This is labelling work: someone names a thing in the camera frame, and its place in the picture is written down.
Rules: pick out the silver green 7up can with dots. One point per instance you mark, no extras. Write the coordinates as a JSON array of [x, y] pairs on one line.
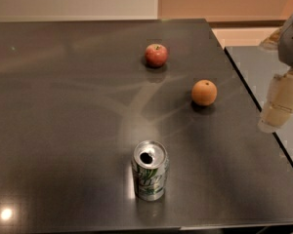
[[150, 166]]

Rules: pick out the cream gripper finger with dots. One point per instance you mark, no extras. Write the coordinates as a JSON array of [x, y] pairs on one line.
[[271, 42], [278, 107]]

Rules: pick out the red apple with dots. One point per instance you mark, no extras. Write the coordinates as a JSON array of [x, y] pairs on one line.
[[156, 55]]

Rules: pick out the orange fruit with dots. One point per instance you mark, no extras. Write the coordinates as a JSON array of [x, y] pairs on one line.
[[204, 92]]

